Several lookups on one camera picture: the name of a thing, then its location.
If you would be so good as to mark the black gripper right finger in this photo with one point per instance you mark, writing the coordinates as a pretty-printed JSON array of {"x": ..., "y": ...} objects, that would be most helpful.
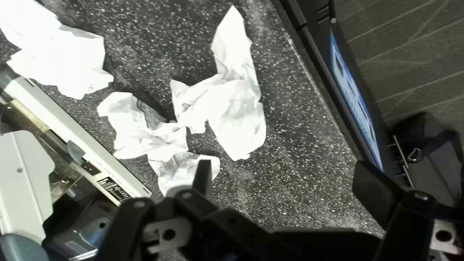
[{"x": 411, "y": 219}]

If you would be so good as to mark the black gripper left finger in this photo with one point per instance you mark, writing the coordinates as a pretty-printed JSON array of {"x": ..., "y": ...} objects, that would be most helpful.
[{"x": 143, "y": 230}]

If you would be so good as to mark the white tissue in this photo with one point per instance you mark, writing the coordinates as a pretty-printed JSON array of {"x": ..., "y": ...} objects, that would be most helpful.
[
  {"x": 53, "y": 53},
  {"x": 230, "y": 102},
  {"x": 143, "y": 131}
]

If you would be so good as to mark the left black rubbish bin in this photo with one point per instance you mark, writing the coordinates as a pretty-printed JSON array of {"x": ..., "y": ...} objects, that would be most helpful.
[{"x": 434, "y": 157}]

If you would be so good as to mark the left blue recycling sign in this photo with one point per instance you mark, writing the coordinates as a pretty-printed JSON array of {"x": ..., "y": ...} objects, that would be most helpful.
[{"x": 354, "y": 99}]

